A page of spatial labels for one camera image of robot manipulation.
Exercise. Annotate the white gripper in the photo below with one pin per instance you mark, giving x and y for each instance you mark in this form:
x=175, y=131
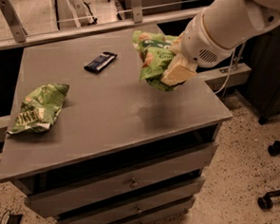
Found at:
x=198, y=44

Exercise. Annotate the green dang rice chip bag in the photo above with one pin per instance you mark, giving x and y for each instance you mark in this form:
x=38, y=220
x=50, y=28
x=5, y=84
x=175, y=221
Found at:
x=156, y=56

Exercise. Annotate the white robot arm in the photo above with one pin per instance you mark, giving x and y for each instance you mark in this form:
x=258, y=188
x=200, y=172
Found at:
x=215, y=32

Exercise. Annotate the dark blue rxbar wrapper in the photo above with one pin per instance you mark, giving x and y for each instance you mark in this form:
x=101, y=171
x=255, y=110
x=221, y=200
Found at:
x=101, y=62

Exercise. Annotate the crumpled green snack bag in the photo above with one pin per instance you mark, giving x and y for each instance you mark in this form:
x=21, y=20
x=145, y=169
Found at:
x=40, y=109

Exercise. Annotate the grey drawer cabinet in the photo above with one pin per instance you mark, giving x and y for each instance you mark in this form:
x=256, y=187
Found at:
x=121, y=152

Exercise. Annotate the metal railing frame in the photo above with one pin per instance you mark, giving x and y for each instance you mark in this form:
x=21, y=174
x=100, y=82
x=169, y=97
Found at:
x=25, y=23

